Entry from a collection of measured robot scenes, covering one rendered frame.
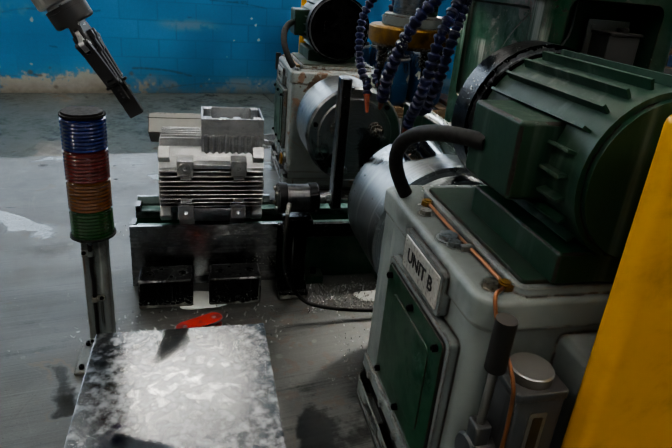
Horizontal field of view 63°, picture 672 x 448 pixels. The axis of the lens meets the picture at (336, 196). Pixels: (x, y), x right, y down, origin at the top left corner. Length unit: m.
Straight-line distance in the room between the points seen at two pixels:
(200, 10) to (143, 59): 0.83
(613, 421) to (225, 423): 0.42
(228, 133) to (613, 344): 0.79
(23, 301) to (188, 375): 0.51
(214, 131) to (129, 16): 5.45
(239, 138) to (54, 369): 0.51
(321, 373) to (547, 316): 0.50
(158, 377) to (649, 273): 0.58
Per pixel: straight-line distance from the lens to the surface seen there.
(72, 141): 0.82
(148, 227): 1.13
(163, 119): 1.35
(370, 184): 0.91
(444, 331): 0.58
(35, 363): 1.04
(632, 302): 0.49
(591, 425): 0.55
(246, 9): 6.65
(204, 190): 1.07
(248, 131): 1.08
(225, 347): 0.81
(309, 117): 1.38
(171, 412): 0.73
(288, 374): 0.95
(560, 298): 0.56
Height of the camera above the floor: 1.42
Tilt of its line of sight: 22 degrees down
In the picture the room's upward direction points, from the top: 5 degrees clockwise
